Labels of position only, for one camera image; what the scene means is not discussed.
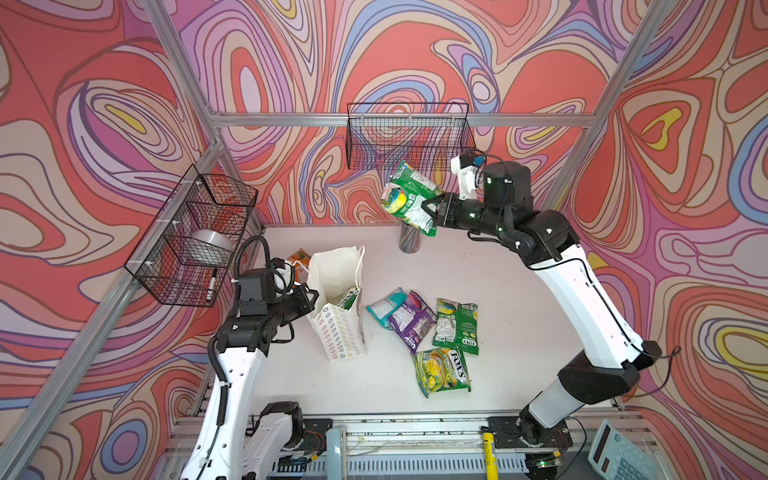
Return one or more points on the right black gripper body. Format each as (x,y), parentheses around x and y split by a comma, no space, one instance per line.
(470,214)

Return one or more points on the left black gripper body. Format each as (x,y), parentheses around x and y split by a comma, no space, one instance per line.
(287,307)

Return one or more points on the small green packet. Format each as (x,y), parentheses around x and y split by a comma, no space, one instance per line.
(348,299)
(404,194)

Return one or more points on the white patterned paper bag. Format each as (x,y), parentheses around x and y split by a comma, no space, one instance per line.
(337,319)

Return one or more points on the green white snack packet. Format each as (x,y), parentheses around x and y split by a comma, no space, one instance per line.
(456,326)

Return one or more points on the yellow green Fox's packet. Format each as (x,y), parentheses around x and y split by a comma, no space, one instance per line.
(441,369)

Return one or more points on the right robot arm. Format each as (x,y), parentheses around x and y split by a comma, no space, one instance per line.
(613,354)

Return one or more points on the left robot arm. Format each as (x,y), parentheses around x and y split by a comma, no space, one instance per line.
(228,446)

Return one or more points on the black marker pen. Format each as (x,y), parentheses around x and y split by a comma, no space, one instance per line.
(211,286)

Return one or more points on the orange snack packet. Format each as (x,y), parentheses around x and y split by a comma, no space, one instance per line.
(300,260)

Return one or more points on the silver tape roll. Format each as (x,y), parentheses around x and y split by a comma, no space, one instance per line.
(208,248)

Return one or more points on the pencil cup with pencils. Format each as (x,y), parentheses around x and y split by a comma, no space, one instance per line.
(410,239)

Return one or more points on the teal snack packet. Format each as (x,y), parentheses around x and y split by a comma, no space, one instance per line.
(381,310)

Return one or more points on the purple snack packet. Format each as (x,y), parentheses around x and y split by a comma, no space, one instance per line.
(412,321)

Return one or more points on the yellow marker pen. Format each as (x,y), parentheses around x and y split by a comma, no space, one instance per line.
(491,466)

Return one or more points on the white calculator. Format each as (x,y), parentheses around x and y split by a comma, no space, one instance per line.
(613,456)

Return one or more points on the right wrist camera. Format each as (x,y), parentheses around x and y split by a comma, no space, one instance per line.
(466,168)

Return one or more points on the black wire basket back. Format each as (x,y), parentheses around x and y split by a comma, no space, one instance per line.
(426,135)

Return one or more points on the black wire basket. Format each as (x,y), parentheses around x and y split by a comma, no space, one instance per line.
(426,135)
(184,258)

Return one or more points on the black wire basket left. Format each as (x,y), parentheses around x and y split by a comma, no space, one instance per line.
(184,258)

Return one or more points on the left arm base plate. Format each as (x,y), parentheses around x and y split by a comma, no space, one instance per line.
(306,435)

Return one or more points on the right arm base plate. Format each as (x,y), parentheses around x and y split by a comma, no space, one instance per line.
(507,435)

